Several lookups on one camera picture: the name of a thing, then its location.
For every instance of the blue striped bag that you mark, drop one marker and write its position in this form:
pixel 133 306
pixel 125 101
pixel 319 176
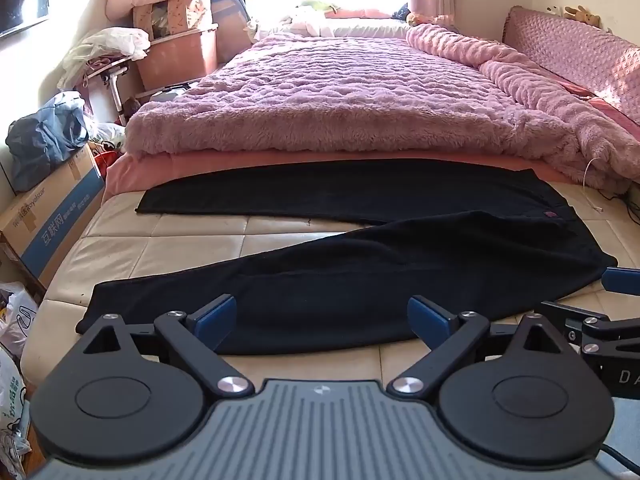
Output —
pixel 232 20

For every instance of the green printed plastic bag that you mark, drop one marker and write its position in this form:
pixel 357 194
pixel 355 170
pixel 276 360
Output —
pixel 10 400

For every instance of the pink fluffy blanket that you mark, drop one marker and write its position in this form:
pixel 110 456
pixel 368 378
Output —
pixel 325 95

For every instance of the brown plush toy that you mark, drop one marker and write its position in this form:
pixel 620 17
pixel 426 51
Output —
pixel 582 14

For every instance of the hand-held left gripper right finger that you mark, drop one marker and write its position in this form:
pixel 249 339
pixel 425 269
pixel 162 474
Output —
pixel 427 319

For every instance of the pink patterned cardboard box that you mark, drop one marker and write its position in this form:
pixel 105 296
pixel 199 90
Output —
pixel 185 7

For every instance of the pink quilted headboard cover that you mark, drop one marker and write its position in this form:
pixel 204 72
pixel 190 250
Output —
pixel 575 50

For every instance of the red printed bag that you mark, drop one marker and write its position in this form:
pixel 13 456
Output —
pixel 107 157

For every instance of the crumpled white plastic bag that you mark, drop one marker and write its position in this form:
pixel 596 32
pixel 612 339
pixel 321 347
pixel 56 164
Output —
pixel 20 320

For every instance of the blue printed cardboard box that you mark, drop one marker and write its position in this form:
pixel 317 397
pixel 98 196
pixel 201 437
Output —
pixel 55 220

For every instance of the cream leather mattress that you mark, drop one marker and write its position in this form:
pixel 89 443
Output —
pixel 175 240

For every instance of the dark blue cloth bag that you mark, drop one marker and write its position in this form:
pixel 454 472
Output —
pixel 45 140

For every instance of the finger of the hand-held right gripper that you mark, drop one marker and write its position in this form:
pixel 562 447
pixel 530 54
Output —
pixel 622 280
pixel 575 314

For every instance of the white cloth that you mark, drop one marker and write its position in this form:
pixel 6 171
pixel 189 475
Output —
pixel 312 22

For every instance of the white folding table frame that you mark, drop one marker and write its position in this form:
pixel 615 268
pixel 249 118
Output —
pixel 116 95

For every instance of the black pants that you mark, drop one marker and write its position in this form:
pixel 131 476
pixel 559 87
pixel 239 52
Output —
pixel 350 290

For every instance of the salmon pink bed sheet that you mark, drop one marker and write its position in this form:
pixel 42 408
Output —
pixel 150 170

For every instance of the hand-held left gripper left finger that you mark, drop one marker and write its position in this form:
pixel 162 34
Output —
pixel 215 321

